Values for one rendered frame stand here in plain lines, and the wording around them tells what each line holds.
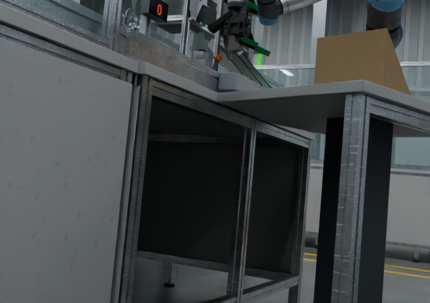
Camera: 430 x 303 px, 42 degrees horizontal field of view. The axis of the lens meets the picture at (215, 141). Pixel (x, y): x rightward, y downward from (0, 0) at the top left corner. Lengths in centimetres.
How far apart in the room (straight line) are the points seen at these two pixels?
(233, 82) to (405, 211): 414
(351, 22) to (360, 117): 984
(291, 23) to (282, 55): 68
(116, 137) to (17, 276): 40
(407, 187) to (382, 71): 408
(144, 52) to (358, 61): 72
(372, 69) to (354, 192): 56
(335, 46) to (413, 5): 916
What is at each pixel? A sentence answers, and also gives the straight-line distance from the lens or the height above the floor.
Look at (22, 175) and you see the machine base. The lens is 113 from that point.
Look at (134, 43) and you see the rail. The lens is 151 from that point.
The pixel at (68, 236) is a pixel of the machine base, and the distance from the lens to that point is 125.
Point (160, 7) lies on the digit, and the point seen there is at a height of 121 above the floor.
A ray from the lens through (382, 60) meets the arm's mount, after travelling 184.
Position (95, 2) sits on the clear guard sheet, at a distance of 136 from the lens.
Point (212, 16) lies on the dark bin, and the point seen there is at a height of 131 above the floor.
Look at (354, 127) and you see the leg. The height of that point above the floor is 74.
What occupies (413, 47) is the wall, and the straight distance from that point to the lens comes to 1084.
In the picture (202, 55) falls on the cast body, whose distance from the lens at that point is 218.
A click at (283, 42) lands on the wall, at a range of 1154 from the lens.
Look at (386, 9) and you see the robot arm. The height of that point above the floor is 120.
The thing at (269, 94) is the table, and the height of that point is 84.
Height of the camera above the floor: 57
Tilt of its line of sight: 4 degrees up
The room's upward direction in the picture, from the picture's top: 5 degrees clockwise
